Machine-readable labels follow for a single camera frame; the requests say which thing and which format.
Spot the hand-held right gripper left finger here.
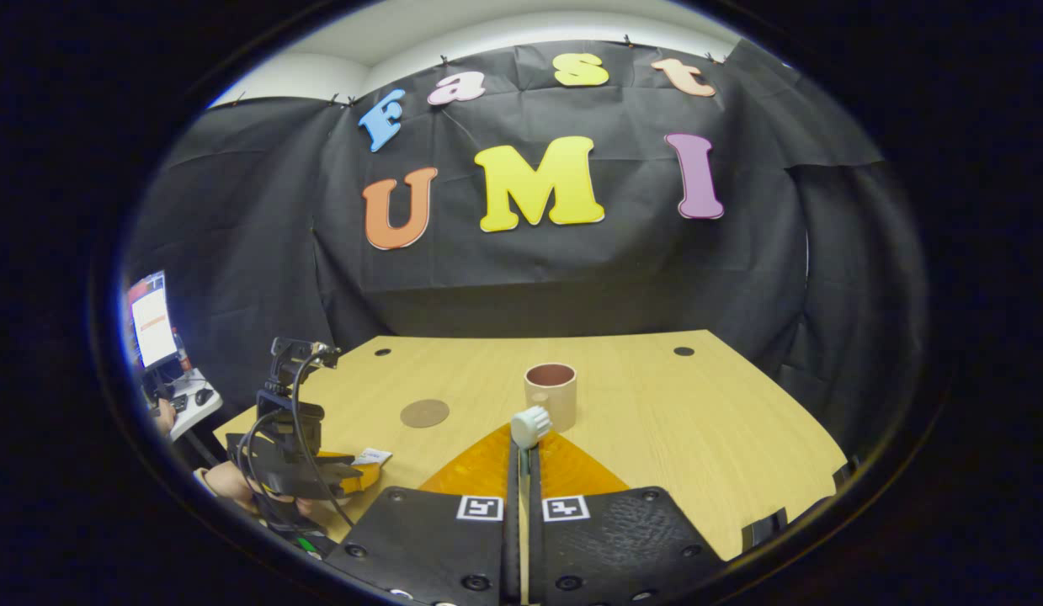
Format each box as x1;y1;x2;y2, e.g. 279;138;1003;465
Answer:
323;423;523;606

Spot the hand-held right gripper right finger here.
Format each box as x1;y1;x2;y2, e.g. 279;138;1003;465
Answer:
528;431;729;606

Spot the brown round coaster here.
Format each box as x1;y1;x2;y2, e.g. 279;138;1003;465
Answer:
400;399;450;429

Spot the white toothbrush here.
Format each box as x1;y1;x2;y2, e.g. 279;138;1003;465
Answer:
510;406;554;476

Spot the beige cup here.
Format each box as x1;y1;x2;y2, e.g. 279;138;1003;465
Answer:
524;363;578;433

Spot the white side desk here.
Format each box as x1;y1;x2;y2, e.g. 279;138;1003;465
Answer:
155;368;223;443

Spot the computer monitor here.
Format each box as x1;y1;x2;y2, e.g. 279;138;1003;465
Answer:
125;269;181;371

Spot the black backdrop cloth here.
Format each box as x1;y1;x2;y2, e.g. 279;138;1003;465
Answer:
121;38;930;455

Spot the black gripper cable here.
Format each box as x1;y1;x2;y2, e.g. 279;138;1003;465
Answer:
235;349;358;531

